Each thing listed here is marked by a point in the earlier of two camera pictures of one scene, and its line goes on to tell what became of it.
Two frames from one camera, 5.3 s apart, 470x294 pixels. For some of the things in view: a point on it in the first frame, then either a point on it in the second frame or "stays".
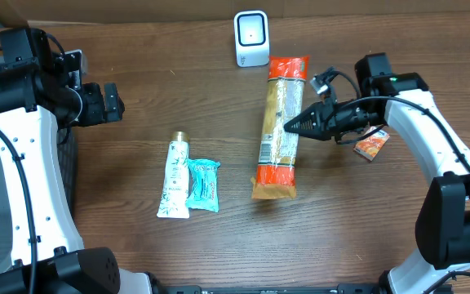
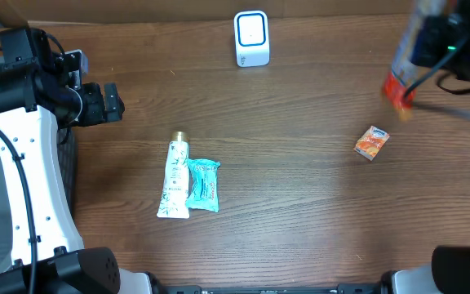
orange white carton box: [370, 146] stays
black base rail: [341, 289] stays
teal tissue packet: [204, 184] stays
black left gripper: [110, 103] stays
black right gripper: [325, 123] -> [419, 54]
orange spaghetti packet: [274, 177] -> [400, 86]
